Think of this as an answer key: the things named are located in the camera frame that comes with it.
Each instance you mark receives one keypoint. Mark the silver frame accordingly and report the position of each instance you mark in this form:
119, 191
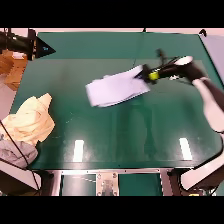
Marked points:
106, 183

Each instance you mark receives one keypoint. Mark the cream garment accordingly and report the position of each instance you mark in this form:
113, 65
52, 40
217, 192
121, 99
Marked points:
30, 120

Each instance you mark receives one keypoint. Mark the grey garment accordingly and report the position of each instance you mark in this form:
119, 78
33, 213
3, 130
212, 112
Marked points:
15, 151

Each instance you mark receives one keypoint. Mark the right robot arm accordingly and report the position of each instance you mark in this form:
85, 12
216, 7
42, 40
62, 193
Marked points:
213, 106

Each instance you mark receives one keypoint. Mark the white T-shirt with blue trim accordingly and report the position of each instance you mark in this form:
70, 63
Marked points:
116, 88

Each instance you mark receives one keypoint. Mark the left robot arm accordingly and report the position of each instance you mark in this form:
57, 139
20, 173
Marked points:
18, 176

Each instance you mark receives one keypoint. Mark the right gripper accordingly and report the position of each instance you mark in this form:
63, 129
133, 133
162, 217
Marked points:
150, 74

